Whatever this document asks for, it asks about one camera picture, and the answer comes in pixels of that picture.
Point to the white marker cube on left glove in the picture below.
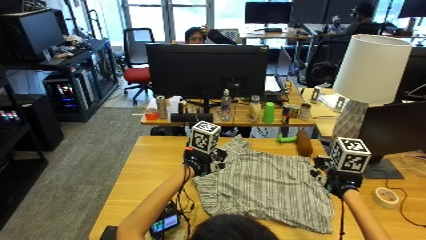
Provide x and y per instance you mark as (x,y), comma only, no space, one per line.
(204,136)

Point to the white box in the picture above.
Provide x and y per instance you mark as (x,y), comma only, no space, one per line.
(174,105)

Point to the white marker cube on right glove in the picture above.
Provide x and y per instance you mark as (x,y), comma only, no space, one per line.
(350,155)

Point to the person's left hand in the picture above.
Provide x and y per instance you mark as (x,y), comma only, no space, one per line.
(198,164)

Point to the small marker stand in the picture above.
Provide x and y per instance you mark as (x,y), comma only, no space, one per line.
(339,104)
(315,95)

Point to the white shade table lamp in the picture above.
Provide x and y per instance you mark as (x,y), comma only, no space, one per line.
(371,66)

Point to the large black desk monitor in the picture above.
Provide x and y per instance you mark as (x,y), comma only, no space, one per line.
(206,70)

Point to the small glass jar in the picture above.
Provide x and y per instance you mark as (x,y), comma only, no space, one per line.
(305,111)

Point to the small black screen device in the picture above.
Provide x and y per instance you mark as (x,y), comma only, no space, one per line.
(165,222)

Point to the cream liquid bottle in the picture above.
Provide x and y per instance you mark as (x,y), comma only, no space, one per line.
(254,110)

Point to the person's right hand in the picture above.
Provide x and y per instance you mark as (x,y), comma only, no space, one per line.
(343,185)

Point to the black office chair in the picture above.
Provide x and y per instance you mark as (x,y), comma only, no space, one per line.
(326,63)

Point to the orange bowl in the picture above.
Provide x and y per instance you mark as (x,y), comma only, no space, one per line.
(152,116)

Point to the clear water bottle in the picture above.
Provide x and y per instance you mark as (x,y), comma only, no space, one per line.
(226,106)

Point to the grey striped shirt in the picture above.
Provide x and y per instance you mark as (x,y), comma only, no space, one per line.
(266,186)

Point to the checkered calibration board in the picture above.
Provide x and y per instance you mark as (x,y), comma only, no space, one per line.
(229,34)

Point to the black background monitor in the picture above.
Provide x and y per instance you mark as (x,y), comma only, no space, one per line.
(413,8)
(267,12)
(319,11)

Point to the green plastic toy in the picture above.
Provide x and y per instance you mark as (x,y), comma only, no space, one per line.
(286,138)

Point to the red seat office chair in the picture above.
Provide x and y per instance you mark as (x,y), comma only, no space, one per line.
(137,73)

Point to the pile of soft toys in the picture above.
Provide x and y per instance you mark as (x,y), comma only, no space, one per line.
(68,46)

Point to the black shelf unit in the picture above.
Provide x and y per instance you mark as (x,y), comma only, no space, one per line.
(17,173)

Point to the white marker cube on glove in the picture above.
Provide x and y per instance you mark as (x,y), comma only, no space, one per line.
(350,155)
(204,136)

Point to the dark drink can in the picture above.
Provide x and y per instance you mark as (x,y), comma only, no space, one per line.
(287,114)

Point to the black monitor on rack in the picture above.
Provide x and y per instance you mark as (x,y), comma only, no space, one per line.
(33,35)

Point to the black bar speaker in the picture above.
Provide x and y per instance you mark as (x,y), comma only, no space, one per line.
(192,117)

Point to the green plastic cup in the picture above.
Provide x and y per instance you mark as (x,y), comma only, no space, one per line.
(269,113)

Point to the computer tower with coloured lights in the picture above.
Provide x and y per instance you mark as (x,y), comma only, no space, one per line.
(66,93)

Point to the black cabinet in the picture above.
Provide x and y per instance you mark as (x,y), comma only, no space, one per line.
(41,120)

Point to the black monitor with flat stand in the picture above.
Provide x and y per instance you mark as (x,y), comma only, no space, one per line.
(394,130)

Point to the black metal rack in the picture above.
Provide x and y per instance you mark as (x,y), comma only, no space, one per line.
(94,66)

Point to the white tape roll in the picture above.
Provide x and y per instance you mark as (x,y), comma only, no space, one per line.
(386,197)

